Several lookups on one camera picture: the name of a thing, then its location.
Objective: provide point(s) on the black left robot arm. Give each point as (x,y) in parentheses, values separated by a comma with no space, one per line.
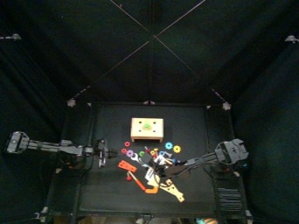
(47,145)

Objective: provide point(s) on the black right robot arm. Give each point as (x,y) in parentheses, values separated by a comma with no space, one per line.
(222,154)

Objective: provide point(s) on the silver toy wrench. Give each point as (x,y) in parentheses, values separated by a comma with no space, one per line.
(135,159)

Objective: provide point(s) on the orange and wood toy wrench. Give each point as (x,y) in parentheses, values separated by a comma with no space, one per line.
(153,186)

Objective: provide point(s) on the blue toy wrench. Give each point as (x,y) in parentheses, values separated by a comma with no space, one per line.
(165,153)

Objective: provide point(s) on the green toy nut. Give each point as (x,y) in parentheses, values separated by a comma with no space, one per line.
(142,153)

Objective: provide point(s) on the small yellow toy nut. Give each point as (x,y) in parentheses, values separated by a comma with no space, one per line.
(154,151)

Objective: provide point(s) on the purple toy gear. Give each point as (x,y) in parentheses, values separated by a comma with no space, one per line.
(130,153)

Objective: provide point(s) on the orange toy plate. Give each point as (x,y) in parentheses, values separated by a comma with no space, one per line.
(127,166)

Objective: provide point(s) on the yellow toy gear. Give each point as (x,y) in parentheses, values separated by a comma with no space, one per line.
(177,149)

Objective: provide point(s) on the blue toy gear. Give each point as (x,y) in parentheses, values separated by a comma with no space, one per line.
(169,145)

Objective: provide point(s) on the red toy screw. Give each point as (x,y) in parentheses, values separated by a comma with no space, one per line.
(129,176)

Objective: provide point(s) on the wooden block with holes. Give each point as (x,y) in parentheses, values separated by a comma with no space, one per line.
(147,132)

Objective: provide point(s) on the green toy bolt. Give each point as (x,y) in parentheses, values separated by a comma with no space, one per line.
(147,126)

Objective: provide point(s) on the grey frame clamp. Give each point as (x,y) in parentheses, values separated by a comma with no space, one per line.
(149,102)
(71,102)
(226,106)
(41,214)

